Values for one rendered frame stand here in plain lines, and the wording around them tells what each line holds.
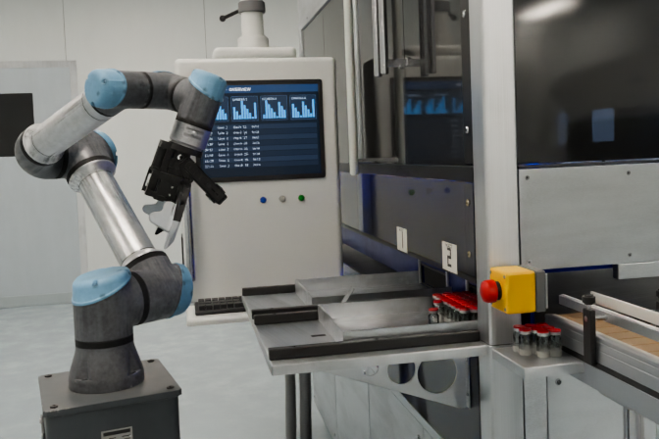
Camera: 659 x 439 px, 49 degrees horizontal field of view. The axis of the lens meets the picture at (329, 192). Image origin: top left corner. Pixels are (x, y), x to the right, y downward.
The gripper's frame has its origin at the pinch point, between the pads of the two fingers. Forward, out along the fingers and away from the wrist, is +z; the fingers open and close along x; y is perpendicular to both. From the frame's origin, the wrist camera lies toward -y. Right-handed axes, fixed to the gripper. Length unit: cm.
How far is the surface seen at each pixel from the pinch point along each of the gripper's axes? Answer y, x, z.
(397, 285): -68, -26, -3
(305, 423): -77, -70, 55
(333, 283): -52, -31, 2
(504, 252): -53, 36, -21
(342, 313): -42.0, 2.0, 3.5
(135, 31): -14, -539, -95
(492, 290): -48, 43, -14
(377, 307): -48.9, 3.2, 0.0
